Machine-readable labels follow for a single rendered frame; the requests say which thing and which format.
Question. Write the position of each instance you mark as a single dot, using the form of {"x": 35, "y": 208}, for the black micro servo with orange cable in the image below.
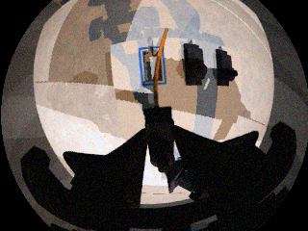
{"x": 159, "y": 125}

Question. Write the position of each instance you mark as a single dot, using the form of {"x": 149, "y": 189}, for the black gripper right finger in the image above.
{"x": 204, "y": 158}

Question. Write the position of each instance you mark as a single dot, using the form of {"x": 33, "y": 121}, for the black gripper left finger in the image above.
{"x": 123, "y": 166}

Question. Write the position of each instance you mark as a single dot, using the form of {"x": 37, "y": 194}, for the beige flat panel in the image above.
{"x": 200, "y": 81}

